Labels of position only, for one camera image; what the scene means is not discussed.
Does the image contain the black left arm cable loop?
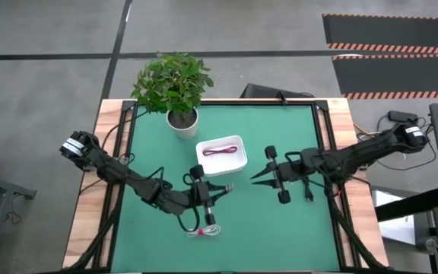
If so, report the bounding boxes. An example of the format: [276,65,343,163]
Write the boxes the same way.
[176,172,202,234]

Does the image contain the black USB-C cable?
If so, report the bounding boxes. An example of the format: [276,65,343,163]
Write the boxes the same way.
[301,175,316,202]

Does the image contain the green leafy plant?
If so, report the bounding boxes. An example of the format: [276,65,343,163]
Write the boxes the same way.
[130,51,215,116]

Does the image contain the pink braided USB-C cable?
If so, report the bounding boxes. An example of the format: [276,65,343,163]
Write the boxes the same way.
[202,145,240,158]

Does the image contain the black aluminium table frame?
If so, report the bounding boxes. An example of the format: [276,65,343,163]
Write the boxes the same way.
[89,98,359,273]

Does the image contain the black cable conduit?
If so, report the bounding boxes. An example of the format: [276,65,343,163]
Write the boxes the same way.
[324,178,392,272]
[63,182,125,272]

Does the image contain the wooden table board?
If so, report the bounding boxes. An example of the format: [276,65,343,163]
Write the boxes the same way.
[62,97,391,269]

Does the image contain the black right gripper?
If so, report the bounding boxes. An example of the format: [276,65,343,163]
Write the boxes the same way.
[249,145,309,205]

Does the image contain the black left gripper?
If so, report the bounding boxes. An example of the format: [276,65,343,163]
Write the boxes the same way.
[189,164,231,226]

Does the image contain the black mat orange hazard stripes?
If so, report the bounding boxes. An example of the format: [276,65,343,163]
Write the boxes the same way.
[322,13,438,56]
[332,54,438,100]

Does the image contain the white floor board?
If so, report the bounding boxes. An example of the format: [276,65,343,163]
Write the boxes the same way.
[370,189,417,245]

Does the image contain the white plant pot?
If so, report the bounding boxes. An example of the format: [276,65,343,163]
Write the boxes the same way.
[166,107,200,140]

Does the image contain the black floor beam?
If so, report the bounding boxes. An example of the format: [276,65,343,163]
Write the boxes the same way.
[373,185,438,223]

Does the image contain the white USB-C cable pink tie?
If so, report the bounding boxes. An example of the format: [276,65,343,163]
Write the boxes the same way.
[186,224,222,238]

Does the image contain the green table mat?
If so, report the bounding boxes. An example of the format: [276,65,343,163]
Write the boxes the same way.
[110,104,342,273]

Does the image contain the white plastic bin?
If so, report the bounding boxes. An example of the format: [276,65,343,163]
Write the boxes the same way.
[195,134,249,177]

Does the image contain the black power adapter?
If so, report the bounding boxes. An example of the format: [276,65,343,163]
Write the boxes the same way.
[387,110,420,124]

